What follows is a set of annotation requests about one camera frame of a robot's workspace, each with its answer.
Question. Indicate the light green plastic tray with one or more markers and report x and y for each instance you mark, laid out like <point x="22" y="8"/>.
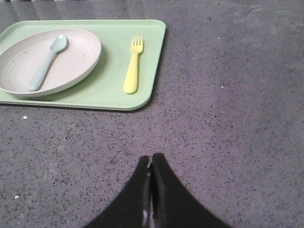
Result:
<point x="103" y="87"/>

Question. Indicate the light blue plastic spoon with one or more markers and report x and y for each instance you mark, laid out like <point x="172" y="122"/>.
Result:
<point x="59" y="44"/>

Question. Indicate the yellow plastic fork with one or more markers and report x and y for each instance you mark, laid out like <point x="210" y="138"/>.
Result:
<point x="131" y="79"/>

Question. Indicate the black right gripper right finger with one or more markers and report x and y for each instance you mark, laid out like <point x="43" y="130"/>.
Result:
<point x="173" y="206"/>

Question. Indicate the beige round plate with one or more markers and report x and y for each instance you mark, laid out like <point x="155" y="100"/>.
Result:
<point x="19" y="62"/>

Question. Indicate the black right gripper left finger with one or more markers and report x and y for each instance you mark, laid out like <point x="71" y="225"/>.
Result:
<point x="131" y="207"/>

